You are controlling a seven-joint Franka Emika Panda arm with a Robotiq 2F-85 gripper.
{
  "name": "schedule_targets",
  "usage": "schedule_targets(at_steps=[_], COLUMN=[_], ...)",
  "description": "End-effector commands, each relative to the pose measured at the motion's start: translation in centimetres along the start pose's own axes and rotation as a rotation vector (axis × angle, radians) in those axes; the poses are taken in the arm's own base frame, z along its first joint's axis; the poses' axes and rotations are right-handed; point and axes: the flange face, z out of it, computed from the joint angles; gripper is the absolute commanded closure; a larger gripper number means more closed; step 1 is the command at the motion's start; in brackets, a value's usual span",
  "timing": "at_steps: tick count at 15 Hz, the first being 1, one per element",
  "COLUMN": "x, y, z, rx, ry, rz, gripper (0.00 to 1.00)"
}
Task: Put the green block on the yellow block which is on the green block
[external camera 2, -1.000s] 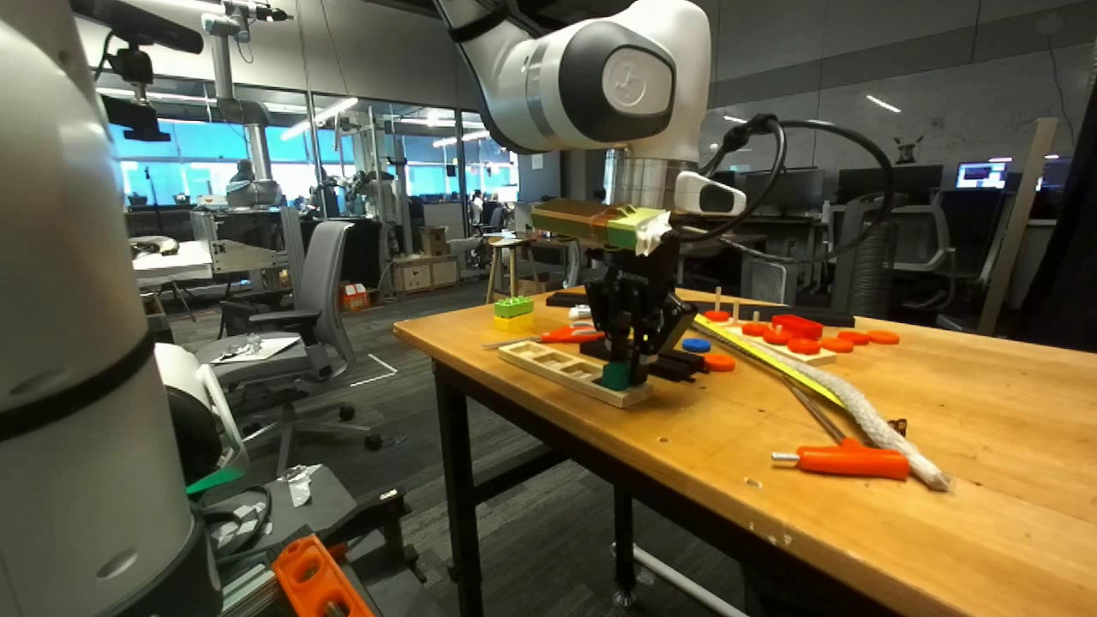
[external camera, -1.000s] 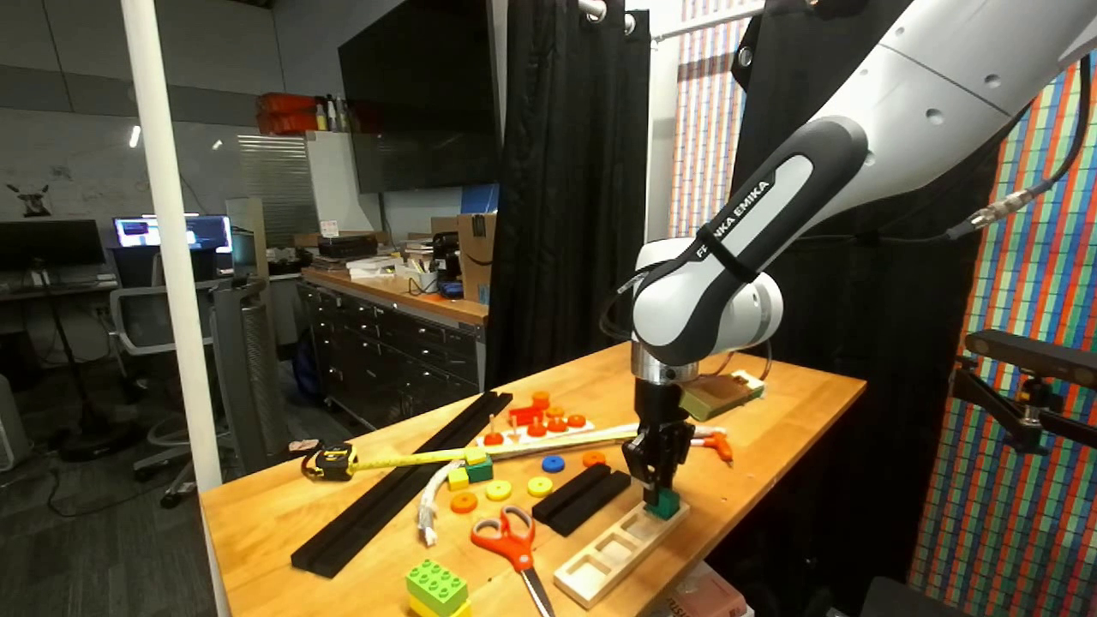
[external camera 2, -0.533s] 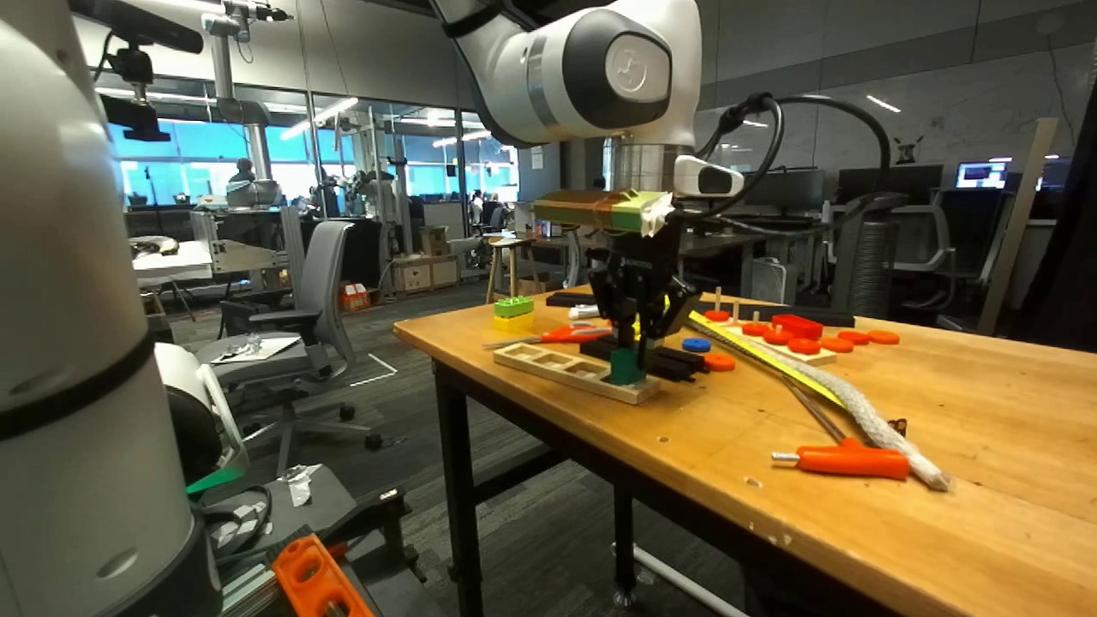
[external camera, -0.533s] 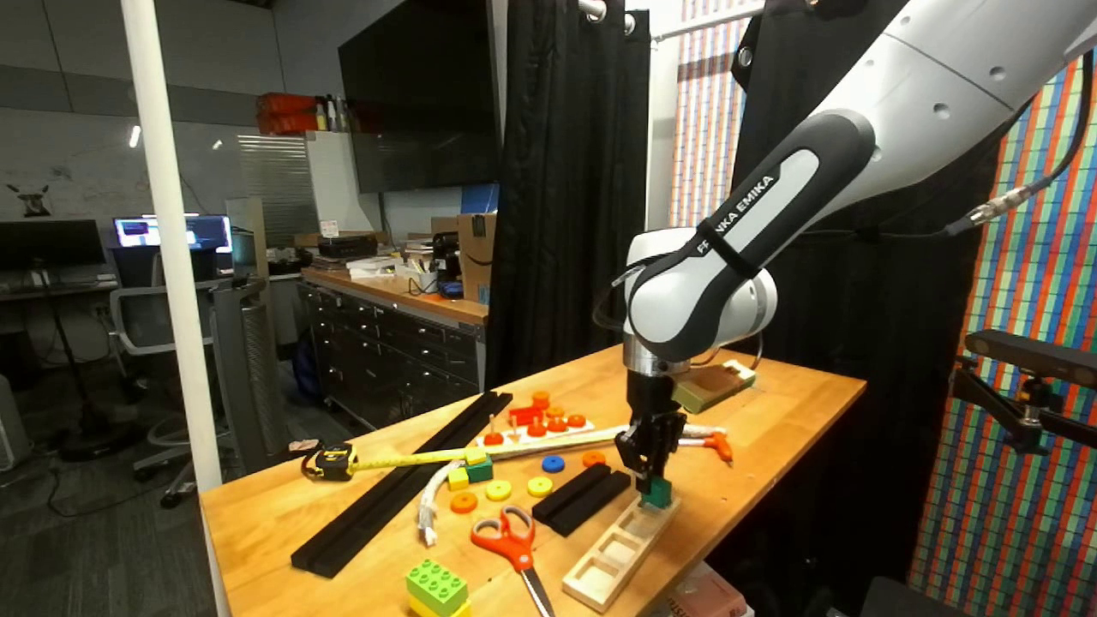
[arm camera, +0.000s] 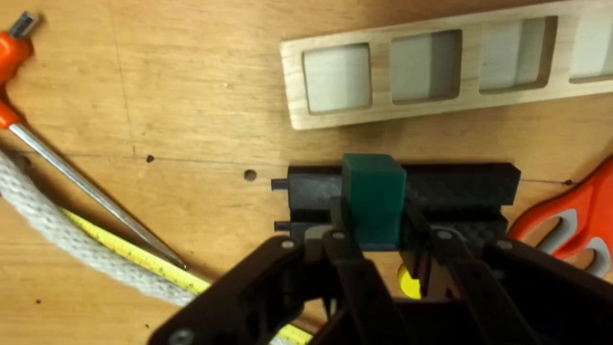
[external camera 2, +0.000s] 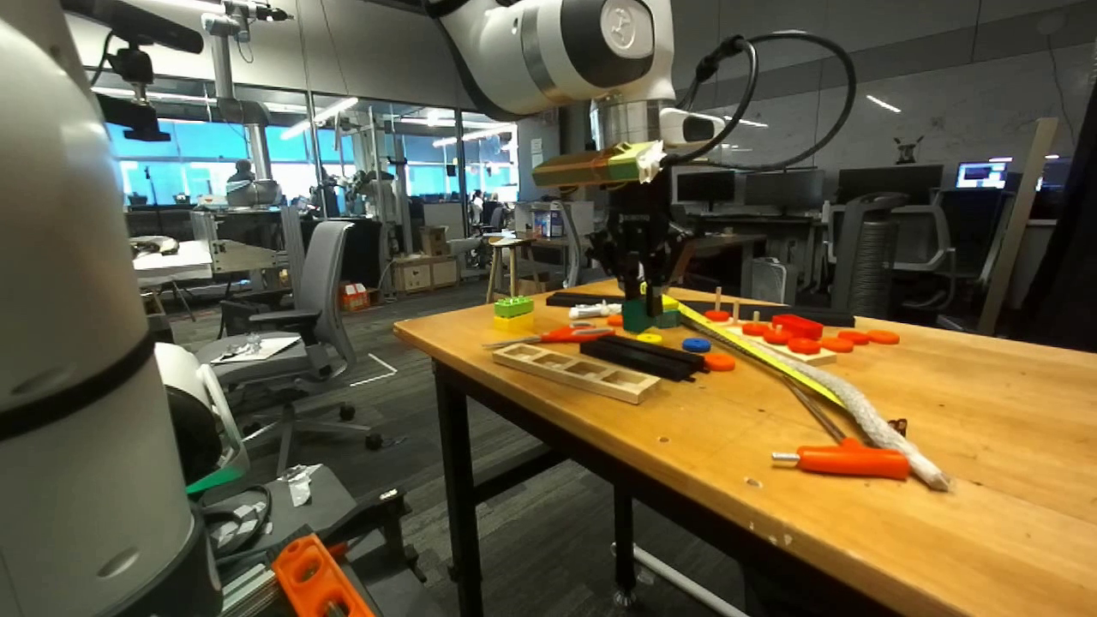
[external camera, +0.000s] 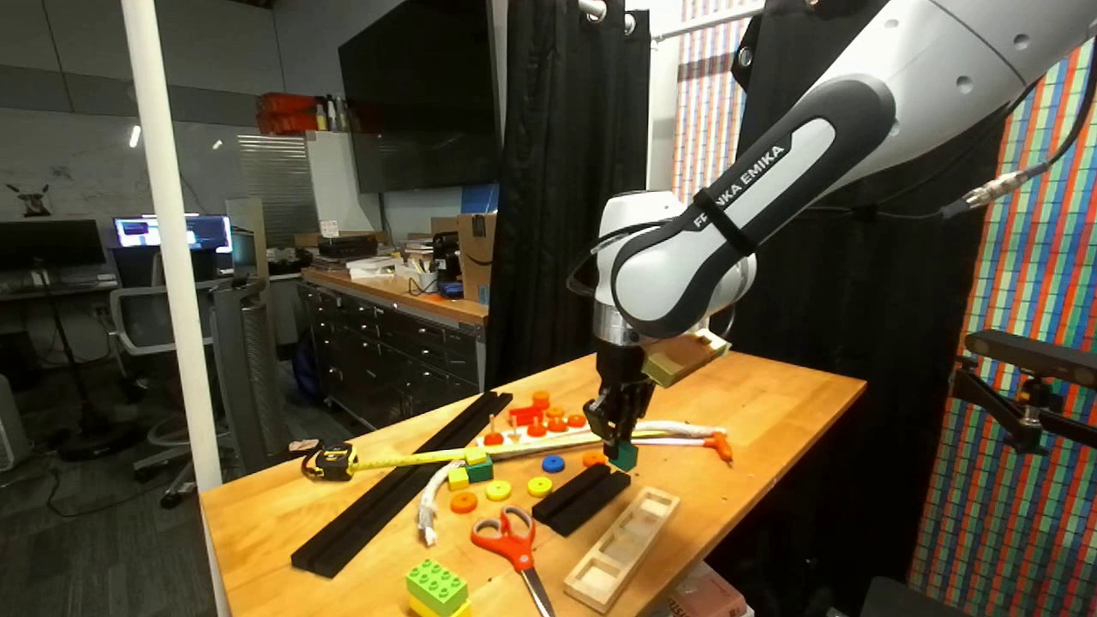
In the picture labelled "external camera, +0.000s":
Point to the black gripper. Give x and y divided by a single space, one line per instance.
625 373

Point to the small green cube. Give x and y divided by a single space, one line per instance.
625 457

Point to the white wooden compartment tray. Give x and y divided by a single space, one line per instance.
605 577

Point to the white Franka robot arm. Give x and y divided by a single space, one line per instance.
801 148

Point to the small green block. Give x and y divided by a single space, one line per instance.
483 471

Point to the small yellow block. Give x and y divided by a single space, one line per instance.
456 477

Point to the orange wooden disc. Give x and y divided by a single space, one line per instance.
576 419
556 422
495 436
536 428
464 503
539 398
590 460

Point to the orange toy pieces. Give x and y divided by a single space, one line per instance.
549 432

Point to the blue wooden disc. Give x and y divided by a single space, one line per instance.
555 463

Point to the red lego brick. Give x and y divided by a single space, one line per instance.
524 415

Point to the yellow wooden disc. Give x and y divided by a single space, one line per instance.
497 493
539 486

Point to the cardboard box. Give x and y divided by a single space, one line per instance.
471 258

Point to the dark drawer workbench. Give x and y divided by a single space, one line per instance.
388 355

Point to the green lego brick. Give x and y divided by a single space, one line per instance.
436 585

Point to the yellow lego brick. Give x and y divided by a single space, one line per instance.
421 607

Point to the black curtain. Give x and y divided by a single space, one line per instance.
893 346
555 148

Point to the yellow tape measure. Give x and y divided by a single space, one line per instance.
329 460

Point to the striped background panel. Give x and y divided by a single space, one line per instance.
703 106

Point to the white cabinet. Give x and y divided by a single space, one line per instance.
303 182

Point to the colourful woven panel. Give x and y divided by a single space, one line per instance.
1029 296

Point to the red storage box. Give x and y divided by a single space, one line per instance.
285 114

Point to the lit computer monitor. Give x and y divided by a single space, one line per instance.
208 230

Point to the white vertical pole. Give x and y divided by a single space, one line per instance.
174 253

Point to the grey office chair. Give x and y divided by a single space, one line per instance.
141 332

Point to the dark computer monitor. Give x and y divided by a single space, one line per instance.
54 246

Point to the short black rail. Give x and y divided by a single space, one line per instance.
581 500

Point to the tan wrist camera box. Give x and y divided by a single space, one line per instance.
683 358

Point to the long black rail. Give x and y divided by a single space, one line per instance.
396 486

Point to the black wall screen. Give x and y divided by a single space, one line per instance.
415 92

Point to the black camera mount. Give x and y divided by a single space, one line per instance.
1029 396

